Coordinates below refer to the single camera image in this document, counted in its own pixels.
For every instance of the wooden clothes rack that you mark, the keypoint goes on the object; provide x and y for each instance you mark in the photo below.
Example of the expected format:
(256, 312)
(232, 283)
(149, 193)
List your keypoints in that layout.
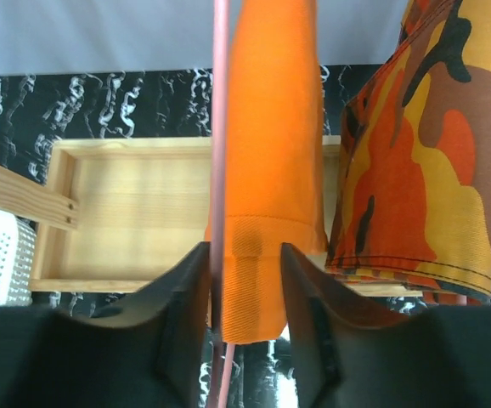
(114, 213)

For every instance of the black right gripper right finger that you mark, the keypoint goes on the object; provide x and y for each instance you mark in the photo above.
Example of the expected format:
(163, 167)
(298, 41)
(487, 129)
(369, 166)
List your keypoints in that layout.
(350, 351)

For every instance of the pink wire hanger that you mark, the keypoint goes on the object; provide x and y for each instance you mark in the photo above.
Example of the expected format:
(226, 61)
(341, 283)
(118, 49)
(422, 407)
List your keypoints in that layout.
(221, 356)

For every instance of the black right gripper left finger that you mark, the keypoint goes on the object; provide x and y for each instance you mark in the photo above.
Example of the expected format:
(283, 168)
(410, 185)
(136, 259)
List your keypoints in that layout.
(143, 350)

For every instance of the white perforated plastic basket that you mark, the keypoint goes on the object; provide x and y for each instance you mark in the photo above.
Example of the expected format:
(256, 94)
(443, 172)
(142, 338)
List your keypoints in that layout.
(17, 244)

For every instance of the camouflage orange trousers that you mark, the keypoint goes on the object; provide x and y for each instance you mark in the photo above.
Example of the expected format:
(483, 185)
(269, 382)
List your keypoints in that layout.
(413, 198)

